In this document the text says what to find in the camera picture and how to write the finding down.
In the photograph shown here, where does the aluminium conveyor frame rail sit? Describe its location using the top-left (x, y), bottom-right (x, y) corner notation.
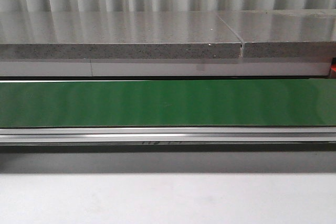
top-left (1, 126), bottom-right (335, 146)

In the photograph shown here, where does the grey stone slab left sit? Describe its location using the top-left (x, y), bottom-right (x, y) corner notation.
top-left (1, 12), bottom-right (241, 60)

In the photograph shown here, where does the grey stone slab right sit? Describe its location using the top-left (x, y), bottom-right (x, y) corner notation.
top-left (217, 9), bottom-right (335, 59)

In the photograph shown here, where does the red orange plate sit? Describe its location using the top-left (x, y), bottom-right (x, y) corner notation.
top-left (329, 58), bottom-right (336, 79)

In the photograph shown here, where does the green conveyor belt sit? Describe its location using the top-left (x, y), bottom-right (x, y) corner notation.
top-left (1, 79), bottom-right (335, 128)

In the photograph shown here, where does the grey stone slab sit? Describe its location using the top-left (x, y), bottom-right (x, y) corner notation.
top-left (217, 9), bottom-right (335, 59)
top-left (1, 12), bottom-right (241, 60)

